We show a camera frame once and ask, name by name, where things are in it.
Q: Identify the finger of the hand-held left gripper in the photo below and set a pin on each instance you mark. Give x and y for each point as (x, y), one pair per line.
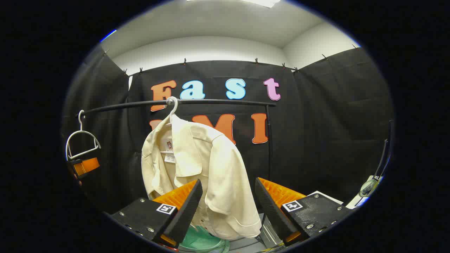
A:
(88, 166)

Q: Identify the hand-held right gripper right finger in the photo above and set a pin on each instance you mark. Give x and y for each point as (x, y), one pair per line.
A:
(269, 207)

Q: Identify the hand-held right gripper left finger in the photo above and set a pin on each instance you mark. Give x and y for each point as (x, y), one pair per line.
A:
(188, 207)

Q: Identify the green laundry hamper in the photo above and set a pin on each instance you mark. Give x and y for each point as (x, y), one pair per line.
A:
(202, 240)

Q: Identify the cream short-sleeved shirt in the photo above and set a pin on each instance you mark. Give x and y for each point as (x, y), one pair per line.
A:
(218, 168)

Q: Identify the white plastic hanger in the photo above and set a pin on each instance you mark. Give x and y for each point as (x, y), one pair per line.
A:
(81, 123)
(173, 110)

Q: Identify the black clothes rack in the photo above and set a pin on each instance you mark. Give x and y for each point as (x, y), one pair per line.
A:
(218, 102)

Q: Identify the grey ribbed metal case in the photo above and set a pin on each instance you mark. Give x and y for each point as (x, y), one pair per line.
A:
(270, 233)

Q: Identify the white paper garment tag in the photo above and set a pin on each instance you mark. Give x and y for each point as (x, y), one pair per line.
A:
(169, 158)

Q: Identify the black backdrop cloth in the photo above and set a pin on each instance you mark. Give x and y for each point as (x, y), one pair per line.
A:
(316, 123)

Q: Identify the clear round object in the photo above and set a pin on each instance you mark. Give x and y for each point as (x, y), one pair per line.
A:
(367, 188)

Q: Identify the black curved stand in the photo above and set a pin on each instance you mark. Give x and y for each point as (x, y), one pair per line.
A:
(385, 151)

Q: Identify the ceiling light panel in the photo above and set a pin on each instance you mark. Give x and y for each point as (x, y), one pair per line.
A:
(262, 2)

